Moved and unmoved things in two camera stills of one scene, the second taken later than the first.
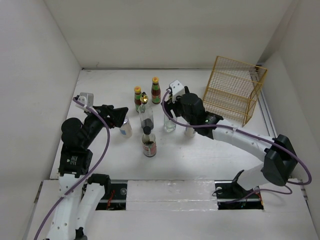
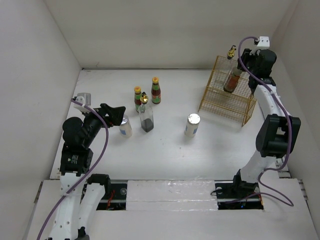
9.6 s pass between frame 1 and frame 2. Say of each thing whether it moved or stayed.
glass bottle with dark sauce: stayed
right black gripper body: moved
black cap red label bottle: moved
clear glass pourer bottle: moved
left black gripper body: stayed
